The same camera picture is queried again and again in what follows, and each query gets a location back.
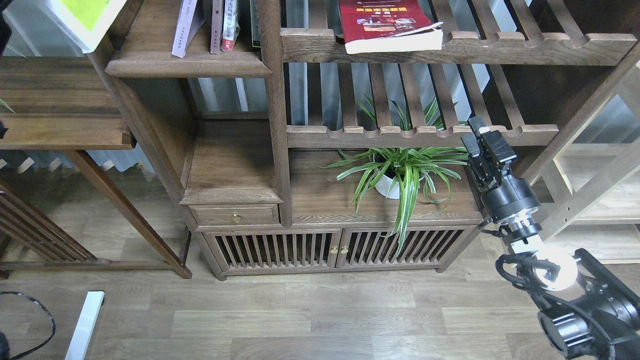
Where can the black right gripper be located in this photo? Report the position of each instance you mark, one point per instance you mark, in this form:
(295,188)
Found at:
(489,154)

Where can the dark wooden bookshelf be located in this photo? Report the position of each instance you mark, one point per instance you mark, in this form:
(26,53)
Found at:
(257,126)

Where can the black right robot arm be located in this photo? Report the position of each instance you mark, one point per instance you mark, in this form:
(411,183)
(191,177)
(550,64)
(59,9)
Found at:
(584,309)

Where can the green spider plant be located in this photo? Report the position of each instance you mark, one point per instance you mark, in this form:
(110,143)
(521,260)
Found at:
(436,187)

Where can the slatted cabinet door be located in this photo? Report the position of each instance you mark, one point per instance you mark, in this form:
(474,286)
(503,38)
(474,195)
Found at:
(372,249)
(275,252)

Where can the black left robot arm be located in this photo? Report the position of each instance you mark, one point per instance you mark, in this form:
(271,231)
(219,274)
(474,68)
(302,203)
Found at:
(5,34)

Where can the right slatted cabinet door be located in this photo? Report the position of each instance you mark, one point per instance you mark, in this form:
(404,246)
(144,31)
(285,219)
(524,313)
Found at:
(372,249)

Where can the white metal leg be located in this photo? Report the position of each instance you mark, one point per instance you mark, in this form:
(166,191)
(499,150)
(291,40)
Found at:
(83,332)

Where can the red white upright book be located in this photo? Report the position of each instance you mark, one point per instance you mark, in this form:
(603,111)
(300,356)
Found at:
(230,25)

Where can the white plant pot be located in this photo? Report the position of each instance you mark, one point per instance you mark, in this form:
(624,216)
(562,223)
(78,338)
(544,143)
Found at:
(399,178)

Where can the yellow green book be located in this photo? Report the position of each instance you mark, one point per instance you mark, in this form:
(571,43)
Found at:
(83,21)

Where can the dark upright book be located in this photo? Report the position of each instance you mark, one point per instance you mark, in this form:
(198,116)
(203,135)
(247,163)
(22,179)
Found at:
(254,25)

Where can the white lavender book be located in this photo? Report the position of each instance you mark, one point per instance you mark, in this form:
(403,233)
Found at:
(190,18)

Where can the small wooden drawer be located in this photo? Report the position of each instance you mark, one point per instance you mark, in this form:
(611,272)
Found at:
(235,214)

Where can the light wooden shelf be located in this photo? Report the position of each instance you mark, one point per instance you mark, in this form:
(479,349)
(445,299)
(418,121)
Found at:
(590,190)

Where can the brown upright book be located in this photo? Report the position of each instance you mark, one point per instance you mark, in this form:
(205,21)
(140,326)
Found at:
(216,26)

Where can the slatted wooden rack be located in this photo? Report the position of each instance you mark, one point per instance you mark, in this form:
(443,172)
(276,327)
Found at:
(24,223)

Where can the left slatted cabinet door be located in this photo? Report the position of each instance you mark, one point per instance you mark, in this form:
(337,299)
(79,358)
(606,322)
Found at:
(275,252)

